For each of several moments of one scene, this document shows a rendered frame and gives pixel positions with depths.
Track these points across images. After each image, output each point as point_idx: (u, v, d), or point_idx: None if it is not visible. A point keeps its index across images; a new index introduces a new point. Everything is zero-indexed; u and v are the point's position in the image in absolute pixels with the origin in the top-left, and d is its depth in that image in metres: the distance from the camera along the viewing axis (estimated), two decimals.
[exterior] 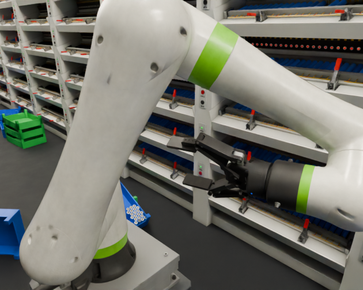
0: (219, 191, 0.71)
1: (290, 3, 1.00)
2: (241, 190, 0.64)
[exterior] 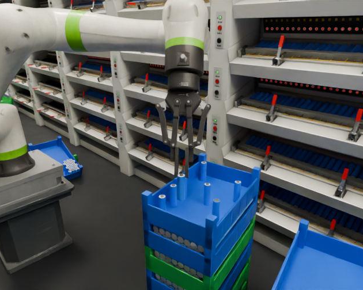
0: (166, 139, 0.67)
1: None
2: (165, 107, 0.69)
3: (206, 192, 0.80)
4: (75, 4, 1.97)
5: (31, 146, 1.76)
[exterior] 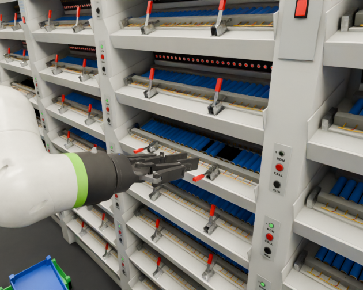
0: None
1: (183, 131, 1.03)
2: None
3: None
4: (67, 91, 1.64)
5: (12, 278, 1.43)
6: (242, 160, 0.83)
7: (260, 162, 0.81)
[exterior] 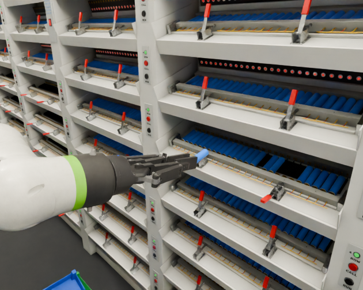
0: None
1: (233, 143, 0.96)
2: None
3: None
4: (92, 97, 1.56)
5: None
6: (310, 178, 0.76)
7: (332, 181, 0.74)
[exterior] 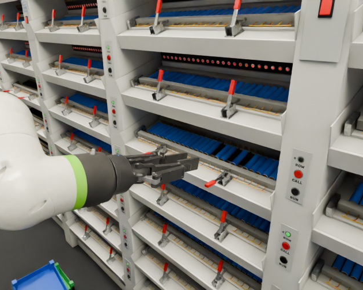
0: None
1: (192, 134, 1.00)
2: None
3: None
4: (71, 92, 1.61)
5: (15, 283, 1.40)
6: (256, 164, 0.80)
7: (273, 167, 0.78)
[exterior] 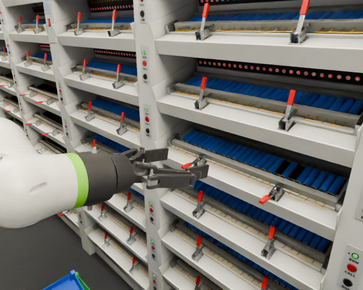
0: (132, 156, 0.68)
1: (231, 144, 0.95)
2: None
3: (264, 161, 0.85)
4: (91, 97, 1.56)
5: None
6: (309, 179, 0.76)
7: (330, 182, 0.74)
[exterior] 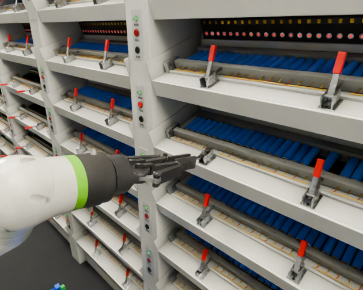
0: None
1: (249, 130, 0.77)
2: None
3: (294, 151, 0.67)
4: (79, 85, 1.36)
5: None
6: (359, 172, 0.57)
7: None
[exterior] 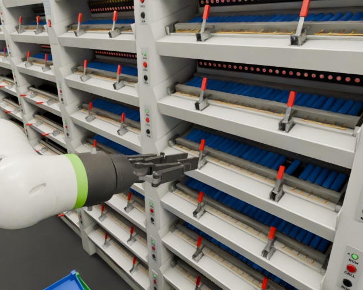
0: None
1: (234, 141, 0.97)
2: None
3: (267, 159, 0.87)
4: (92, 98, 1.56)
5: None
6: (312, 175, 0.77)
7: (332, 179, 0.75)
